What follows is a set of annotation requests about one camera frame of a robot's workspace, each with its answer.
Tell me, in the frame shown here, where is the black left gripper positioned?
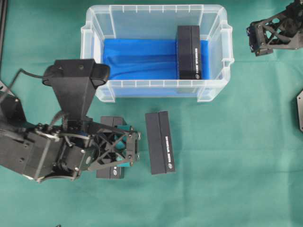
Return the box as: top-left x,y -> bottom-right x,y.
35,115 -> 140,183

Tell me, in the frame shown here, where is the black realsense box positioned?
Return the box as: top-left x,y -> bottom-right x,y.
176,26 -> 202,80
145,111 -> 175,175
96,115 -> 127,179

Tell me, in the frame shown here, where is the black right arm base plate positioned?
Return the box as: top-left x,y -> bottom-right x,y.
296,90 -> 303,132

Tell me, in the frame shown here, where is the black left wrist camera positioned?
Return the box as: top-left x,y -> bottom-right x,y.
42,59 -> 110,121

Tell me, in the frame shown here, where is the blue cloth liner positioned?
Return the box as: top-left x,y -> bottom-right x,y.
103,39 -> 210,80

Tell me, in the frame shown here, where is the clear plastic storage case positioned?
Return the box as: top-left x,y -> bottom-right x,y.
80,4 -> 234,103

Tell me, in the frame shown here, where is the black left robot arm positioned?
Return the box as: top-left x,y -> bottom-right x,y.
0,79 -> 140,182

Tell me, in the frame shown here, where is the black camera cable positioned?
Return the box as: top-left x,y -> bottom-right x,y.
0,68 -> 48,100

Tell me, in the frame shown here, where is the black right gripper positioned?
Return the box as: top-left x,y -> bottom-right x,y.
246,0 -> 303,56

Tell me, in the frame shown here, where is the black aluminium frame rail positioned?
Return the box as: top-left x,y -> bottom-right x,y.
0,0 -> 8,69

